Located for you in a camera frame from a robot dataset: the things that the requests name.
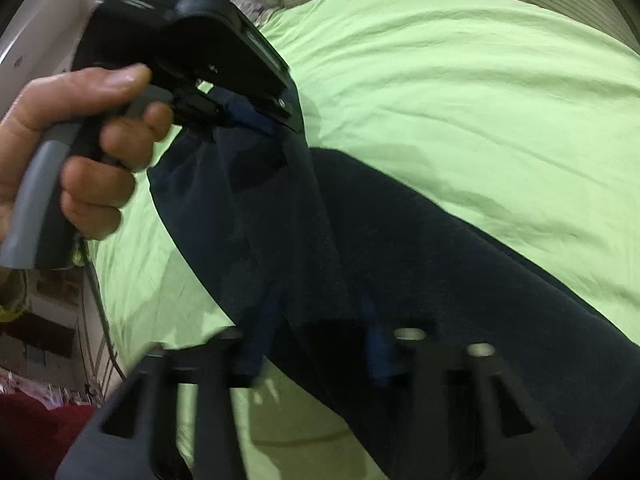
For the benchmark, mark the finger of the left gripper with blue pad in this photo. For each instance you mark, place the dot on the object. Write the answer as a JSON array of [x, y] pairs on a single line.
[[232, 111]]

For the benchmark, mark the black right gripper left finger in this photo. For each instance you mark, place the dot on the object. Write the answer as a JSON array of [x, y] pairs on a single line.
[[245, 347]]

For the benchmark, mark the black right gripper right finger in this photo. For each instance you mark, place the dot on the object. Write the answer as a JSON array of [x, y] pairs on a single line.
[[396, 342]]

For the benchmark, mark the dark navy fleece pants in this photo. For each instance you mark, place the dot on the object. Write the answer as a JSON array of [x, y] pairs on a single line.
[[255, 215]]

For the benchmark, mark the person's left hand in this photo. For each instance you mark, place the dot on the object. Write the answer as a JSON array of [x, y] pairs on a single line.
[[93, 193]]

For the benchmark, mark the light green bed sheet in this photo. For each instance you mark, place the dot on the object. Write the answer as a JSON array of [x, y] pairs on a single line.
[[516, 119]]

